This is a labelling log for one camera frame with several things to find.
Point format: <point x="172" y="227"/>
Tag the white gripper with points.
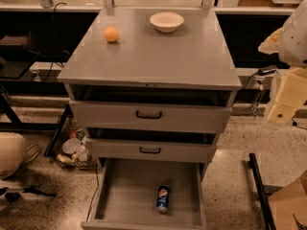
<point x="295" y="43"/>

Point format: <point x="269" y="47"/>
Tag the blue pepsi can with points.
<point x="162" y="200"/>

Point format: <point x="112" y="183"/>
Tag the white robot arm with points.
<point x="290" y="42"/>

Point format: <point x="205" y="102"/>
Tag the grey drawer cabinet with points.
<point x="190" y="66"/>

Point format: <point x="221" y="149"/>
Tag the grey bottom drawer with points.
<point x="127" y="196"/>

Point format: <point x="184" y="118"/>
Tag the grey drawer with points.
<point x="159" y="151"/>
<point x="153" y="117"/>
<point x="127" y="196"/>

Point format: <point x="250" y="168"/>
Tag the grey middle drawer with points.
<point x="159" y="151"/>

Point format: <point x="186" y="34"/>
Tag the grey top drawer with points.
<point x="153" y="117"/>

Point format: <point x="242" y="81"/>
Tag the cardboard box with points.
<point x="289" y="205"/>

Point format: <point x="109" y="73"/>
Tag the white bowl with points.
<point x="166" y="22"/>

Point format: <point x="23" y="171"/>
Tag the orange fruit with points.
<point x="111" y="34"/>

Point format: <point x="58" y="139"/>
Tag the person's leg and shoe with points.
<point x="14" y="153"/>

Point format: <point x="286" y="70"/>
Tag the black metal frame bar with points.
<point x="265" y="206"/>

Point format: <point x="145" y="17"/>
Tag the wire basket with items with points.
<point x="72" y="151"/>

